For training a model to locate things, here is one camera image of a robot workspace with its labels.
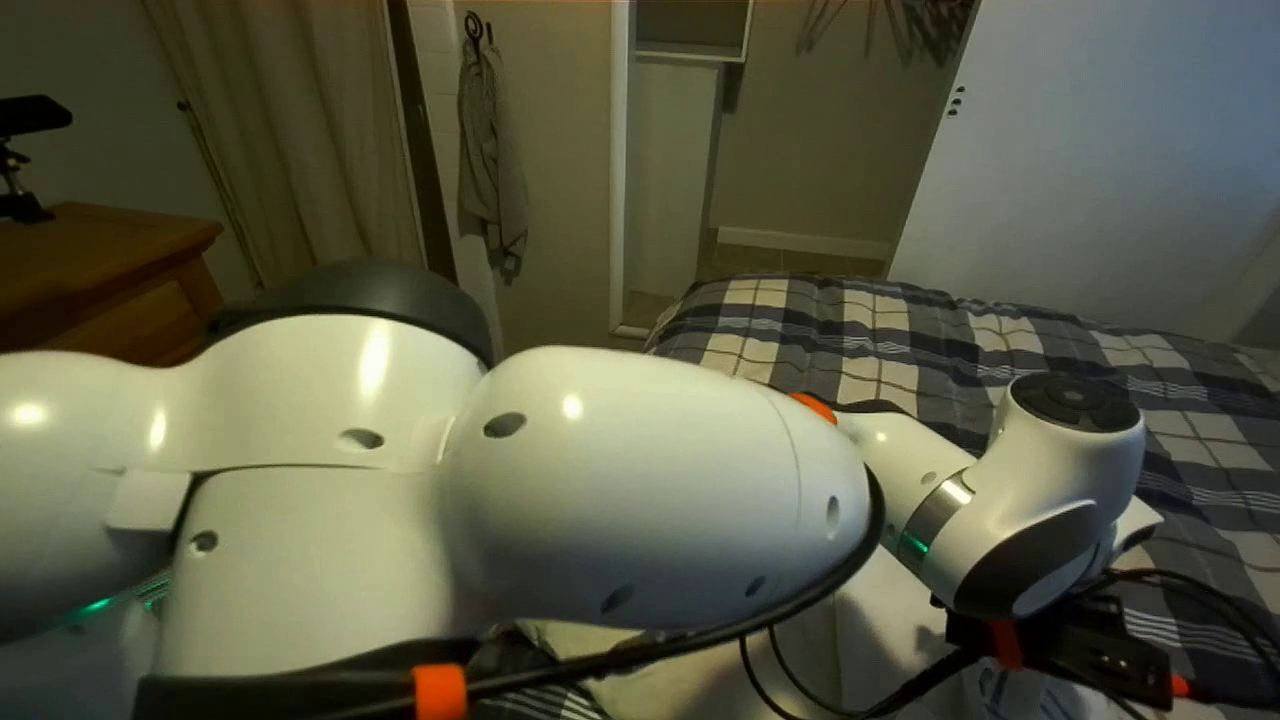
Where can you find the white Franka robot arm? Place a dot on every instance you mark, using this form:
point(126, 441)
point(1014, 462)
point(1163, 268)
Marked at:
point(534, 495)

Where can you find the black camera on stand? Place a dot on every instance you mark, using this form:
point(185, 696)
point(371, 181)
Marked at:
point(22, 123)

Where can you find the grey hanging garment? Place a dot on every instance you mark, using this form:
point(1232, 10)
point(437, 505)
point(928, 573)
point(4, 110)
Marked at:
point(490, 145)

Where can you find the plaid bed comforter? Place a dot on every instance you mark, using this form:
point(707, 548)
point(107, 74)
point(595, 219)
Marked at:
point(934, 334)

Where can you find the beige curtain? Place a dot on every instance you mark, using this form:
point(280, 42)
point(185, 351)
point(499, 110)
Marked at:
point(295, 135)

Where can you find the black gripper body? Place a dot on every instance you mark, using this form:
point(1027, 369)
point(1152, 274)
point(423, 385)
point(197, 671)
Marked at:
point(1113, 646)

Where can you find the clothes hangers bundle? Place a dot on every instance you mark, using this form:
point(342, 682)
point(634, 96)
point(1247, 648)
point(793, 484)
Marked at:
point(907, 26)

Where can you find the white door frame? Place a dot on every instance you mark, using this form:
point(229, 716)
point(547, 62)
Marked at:
point(619, 163)

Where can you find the wooden dresser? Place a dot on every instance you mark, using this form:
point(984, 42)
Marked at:
point(95, 280)

